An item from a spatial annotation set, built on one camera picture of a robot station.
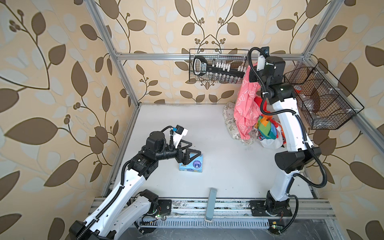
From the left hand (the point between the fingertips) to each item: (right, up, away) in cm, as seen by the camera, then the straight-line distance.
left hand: (196, 149), depth 66 cm
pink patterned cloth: (+27, +18, +14) cm, 36 cm away
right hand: (+30, +39, +5) cm, 49 cm away
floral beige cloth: (+24, +20, +46) cm, 55 cm away
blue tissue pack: (0, -13, +17) cm, 21 cm away
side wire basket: (+64, +21, +7) cm, 67 cm away
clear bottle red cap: (+61, +31, +22) cm, 72 cm away
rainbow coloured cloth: (+40, +8, +19) cm, 45 cm away
